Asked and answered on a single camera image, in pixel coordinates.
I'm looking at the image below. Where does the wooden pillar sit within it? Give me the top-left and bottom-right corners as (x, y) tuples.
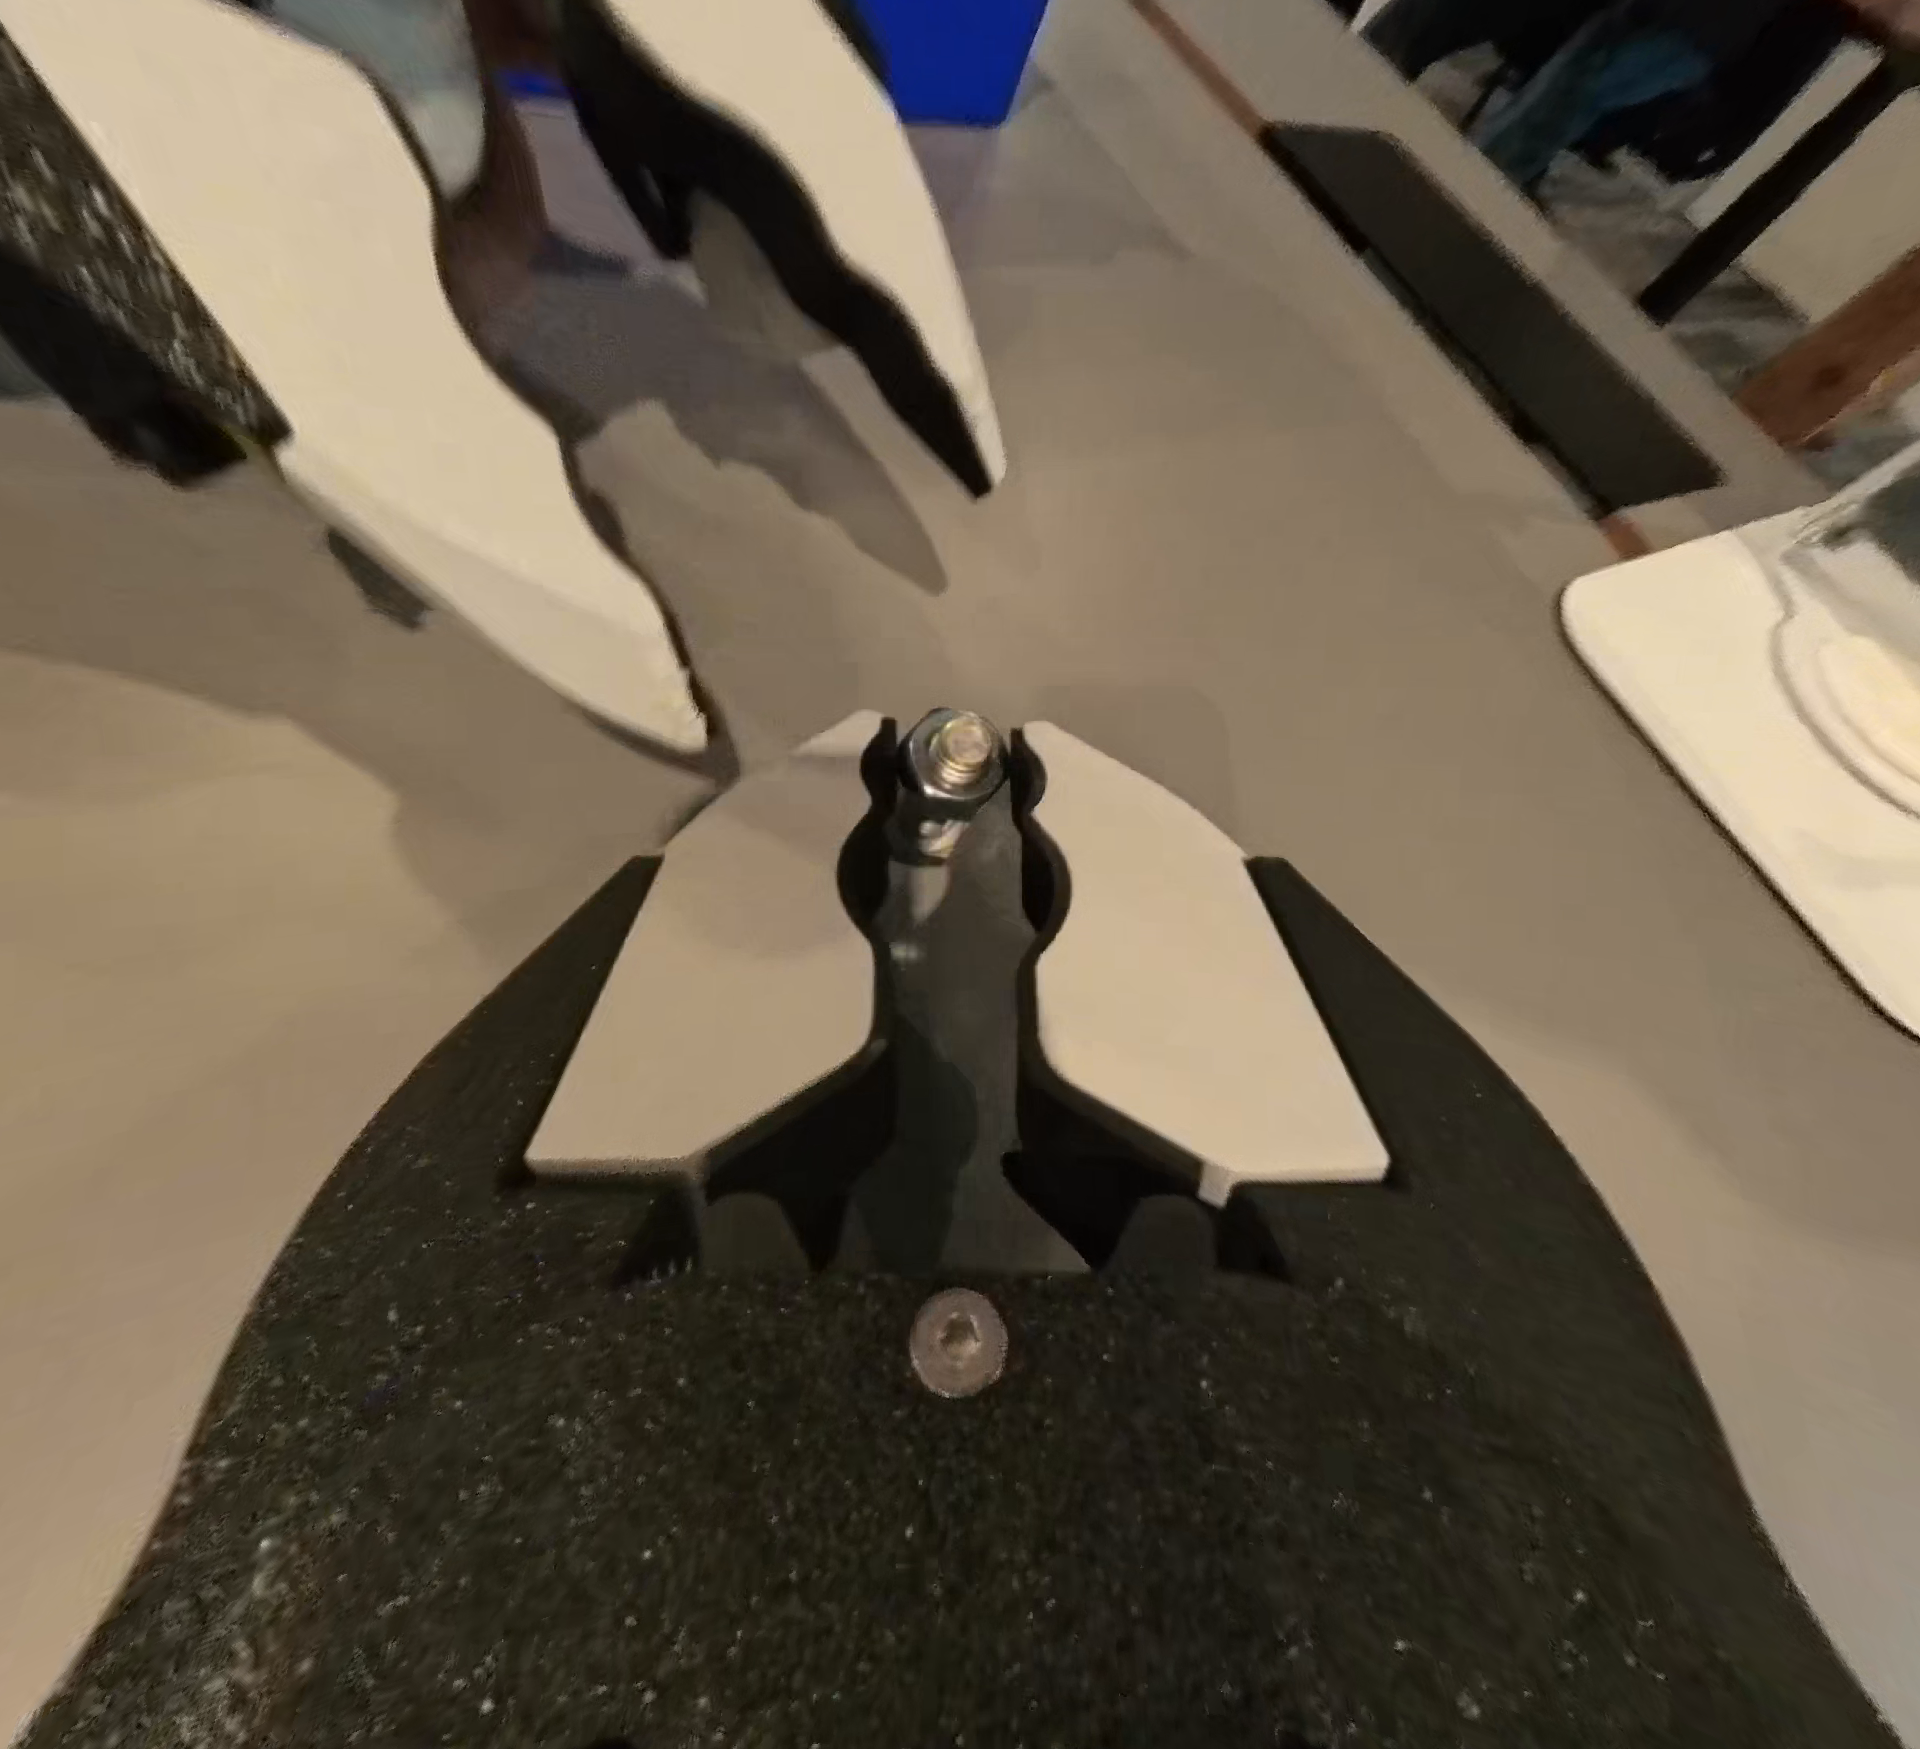
(1737, 249), (1920, 448)

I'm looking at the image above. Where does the instruction sheet on white stand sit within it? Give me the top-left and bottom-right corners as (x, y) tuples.
(1561, 450), (1920, 1038)

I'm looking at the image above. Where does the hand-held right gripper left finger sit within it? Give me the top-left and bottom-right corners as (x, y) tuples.
(525, 710), (906, 1181)

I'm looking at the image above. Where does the silver nut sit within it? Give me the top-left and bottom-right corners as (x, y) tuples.
(896, 714), (1010, 829)

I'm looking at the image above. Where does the silver hex bolt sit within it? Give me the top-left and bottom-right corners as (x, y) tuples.
(889, 714), (1003, 911)

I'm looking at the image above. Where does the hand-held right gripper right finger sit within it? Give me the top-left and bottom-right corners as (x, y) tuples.
(1013, 719), (1392, 1207)

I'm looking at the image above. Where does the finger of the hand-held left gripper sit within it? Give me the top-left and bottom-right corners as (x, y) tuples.
(0, 0), (738, 768)
(571, 0), (1008, 500)

